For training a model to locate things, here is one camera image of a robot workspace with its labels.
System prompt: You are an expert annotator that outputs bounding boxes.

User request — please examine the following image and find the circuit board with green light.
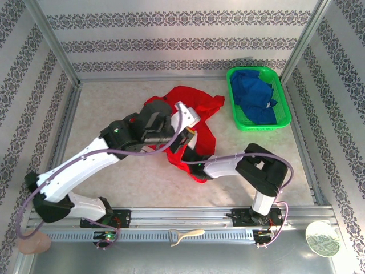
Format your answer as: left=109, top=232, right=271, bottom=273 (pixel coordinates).
left=93, top=231, right=117, bottom=241

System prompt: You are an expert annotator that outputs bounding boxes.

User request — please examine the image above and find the red t-shirt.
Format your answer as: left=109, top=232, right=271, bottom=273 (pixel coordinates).
left=143, top=85, right=226, bottom=185

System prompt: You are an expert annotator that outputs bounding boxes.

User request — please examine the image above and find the aluminium side rail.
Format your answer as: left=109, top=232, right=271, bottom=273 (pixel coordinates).
left=39, top=84, right=83, bottom=208
left=279, top=81, right=327, bottom=207

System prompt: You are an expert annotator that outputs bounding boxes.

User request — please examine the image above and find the circuit board with white plugs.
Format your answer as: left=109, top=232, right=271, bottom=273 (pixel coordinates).
left=253, top=229, right=277, bottom=241

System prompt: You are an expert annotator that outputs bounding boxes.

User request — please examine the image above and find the pink round object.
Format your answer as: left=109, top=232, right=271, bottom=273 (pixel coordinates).
left=18, top=230, right=52, bottom=254

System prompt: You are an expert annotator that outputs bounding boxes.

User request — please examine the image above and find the aluminium frame post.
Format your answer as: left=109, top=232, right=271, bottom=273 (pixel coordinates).
left=24, top=0, right=83, bottom=86
left=280, top=0, right=340, bottom=85

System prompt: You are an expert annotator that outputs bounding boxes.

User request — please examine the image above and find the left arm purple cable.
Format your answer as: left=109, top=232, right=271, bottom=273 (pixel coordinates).
left=15, top=110, right=183, bottom=249

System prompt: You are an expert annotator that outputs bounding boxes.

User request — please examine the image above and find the beige peeler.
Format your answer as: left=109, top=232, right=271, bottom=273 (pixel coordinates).
left=168, top=229, right=205, bottom=247

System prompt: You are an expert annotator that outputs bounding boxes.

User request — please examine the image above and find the blue t-shirt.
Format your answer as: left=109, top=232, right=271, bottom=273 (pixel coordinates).
left=230, top=70, right=278, bottom=126

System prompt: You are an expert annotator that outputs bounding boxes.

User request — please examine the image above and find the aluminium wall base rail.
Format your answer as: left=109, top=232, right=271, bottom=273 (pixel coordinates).
left=78, top=75, right=283, bottom=84

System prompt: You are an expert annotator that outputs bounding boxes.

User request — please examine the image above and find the white green round disc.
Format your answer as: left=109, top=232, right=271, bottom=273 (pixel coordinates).
left=305, top=221, right=342, bottom=257

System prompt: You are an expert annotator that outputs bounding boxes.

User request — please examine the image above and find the aluminium mounting rail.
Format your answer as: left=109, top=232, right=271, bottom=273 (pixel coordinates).
left=27, top=207, right=336, bottom=229

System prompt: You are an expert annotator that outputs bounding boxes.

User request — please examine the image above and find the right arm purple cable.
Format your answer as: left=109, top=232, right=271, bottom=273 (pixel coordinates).
left=181, top=152, right=295, bottom=248

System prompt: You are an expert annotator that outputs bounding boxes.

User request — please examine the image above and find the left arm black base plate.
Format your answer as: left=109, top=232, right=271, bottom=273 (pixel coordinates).
left=79, top=209, right=132, bottom=228

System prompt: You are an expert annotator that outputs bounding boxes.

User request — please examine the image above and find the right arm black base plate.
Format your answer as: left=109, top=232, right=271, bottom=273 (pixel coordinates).
left=230, top=208, right=285, bottom=228

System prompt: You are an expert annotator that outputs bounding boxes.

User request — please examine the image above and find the green plastic basket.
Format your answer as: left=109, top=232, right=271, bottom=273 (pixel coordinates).
left=226, top=66, right=292, bottom=132

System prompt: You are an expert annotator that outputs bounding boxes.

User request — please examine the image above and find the slotted grey cable duct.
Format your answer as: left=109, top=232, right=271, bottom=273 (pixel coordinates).
left=45, top=229, right=255, bottom=244

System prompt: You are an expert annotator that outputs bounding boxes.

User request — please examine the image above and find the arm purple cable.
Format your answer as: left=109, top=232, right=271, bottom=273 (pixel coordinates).
left=15, top=110, right=183, bottom=249
left=181, top=152, right=295, bottom=248

